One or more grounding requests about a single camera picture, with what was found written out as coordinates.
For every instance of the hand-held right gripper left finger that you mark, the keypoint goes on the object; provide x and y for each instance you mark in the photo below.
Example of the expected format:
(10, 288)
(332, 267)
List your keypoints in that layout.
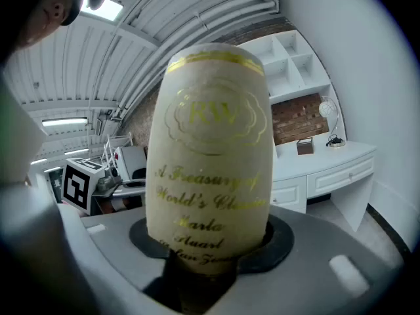
(141, 238)

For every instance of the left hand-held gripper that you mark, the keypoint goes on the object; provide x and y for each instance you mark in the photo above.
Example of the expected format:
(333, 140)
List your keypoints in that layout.
(77, 185)

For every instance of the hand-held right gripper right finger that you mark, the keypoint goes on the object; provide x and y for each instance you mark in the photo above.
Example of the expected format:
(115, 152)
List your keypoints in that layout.
(279, 244)

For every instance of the beige gold-printed book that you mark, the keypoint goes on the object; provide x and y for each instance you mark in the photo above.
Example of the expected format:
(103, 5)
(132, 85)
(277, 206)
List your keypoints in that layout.
(210, 159)

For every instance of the white desk with drawers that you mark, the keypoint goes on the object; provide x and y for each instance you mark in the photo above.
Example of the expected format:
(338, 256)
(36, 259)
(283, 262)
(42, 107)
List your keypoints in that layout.
(328, 162)

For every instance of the white wall shelf unit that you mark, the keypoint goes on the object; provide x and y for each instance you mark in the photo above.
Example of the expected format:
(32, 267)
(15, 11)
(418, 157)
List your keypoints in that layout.
(295, 92)

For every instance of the long ceiling tube light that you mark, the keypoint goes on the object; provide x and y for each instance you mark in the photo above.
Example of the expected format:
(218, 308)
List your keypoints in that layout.
(64, 122)

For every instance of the brown square box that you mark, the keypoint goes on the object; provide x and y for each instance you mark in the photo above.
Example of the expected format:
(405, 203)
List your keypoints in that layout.
(305, 147)

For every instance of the white globe table lamp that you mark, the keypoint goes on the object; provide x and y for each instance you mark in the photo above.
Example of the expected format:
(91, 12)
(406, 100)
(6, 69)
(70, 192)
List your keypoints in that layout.
(326, 108)

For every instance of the square ceiling light panel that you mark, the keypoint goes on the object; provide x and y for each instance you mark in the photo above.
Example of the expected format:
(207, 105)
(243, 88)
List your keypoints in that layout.
(105, 10)

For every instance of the person's head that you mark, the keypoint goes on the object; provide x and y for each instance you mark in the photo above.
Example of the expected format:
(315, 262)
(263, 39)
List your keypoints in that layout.
(39, 12)

